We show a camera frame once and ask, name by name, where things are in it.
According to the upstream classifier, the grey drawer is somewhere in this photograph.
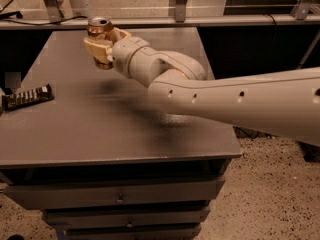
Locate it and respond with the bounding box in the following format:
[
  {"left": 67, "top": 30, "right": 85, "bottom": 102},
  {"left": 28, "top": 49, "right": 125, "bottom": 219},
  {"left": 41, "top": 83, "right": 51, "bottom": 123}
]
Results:
[
  {"left": 43, "top": 205, "right": 210, "bottom": 229},
  {"left": 4, "top": 176, "right": 225, "bottom": 210},
  {"left": 66, "top": 223, "right": 201, "bottom": 240}
]

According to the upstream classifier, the aluminium frame rail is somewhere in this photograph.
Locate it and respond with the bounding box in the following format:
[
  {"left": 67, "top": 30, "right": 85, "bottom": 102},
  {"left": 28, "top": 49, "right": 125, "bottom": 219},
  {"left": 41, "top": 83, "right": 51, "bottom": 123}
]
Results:
[{"left": 0, "top": 14, "right": 320, "bottom": 30}]

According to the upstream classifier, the dark snack bar wrapper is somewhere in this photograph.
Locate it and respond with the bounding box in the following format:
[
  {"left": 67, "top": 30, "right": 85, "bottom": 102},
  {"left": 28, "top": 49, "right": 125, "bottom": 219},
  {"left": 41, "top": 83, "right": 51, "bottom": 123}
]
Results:
[{"left": 1, "top": 84, "right": 54, "bottom": 111}]

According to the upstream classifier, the top grey drawer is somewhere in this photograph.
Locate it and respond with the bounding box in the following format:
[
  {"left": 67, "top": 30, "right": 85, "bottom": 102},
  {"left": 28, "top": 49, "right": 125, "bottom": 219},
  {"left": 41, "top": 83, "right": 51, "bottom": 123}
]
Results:
[{"left": 4, "top": 176, "right": 225, "bottom": 210}]

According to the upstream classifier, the grey drawer cabinet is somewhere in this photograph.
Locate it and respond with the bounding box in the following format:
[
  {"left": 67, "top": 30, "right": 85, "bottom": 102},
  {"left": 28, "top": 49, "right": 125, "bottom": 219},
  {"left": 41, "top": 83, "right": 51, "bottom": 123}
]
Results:
[{"left": 0, "top": 27, "right": 242, "bottom": 240}]

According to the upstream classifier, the black cable on rail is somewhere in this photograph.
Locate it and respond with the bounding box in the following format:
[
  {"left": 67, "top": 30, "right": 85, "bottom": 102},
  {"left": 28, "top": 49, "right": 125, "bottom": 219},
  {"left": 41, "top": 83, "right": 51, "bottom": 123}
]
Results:
[{"left": 0, "top": 15, "right": 88, "bottom": 26}]

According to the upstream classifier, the orange soda can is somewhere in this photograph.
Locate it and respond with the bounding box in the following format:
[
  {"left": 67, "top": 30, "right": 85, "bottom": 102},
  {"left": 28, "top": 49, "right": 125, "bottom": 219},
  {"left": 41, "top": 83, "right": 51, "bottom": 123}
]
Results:
[{"left": 87, "top": 16, "right": 113, "bottom": 70}]

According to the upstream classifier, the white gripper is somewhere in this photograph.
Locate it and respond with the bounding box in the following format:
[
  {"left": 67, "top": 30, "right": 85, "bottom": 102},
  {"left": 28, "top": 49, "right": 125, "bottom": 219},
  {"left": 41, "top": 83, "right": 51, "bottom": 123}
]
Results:
[{"left": 83, "top": 28, "right": 156, "bottom": 84}]

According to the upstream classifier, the bottom grey drawer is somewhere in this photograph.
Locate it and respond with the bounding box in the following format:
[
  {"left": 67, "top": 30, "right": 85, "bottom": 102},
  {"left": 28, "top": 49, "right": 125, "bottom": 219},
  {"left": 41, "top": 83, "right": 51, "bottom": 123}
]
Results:
[{"left": 66, "top": 223, "right": 201, "bottom": 240}]

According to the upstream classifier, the middle grey drawer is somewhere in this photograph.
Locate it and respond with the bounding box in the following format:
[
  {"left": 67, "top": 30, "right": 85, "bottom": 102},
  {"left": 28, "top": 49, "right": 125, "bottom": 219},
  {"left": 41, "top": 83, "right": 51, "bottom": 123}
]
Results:
[{"left": 43, "top": 205, "right": 210, "bottom": 229}]

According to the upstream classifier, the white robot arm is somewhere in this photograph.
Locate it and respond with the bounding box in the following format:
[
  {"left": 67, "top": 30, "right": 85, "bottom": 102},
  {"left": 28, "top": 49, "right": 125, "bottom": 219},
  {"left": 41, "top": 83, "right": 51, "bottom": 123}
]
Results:
[{"left": 83, "top": 28, "right": 320, "bottom": 146}]

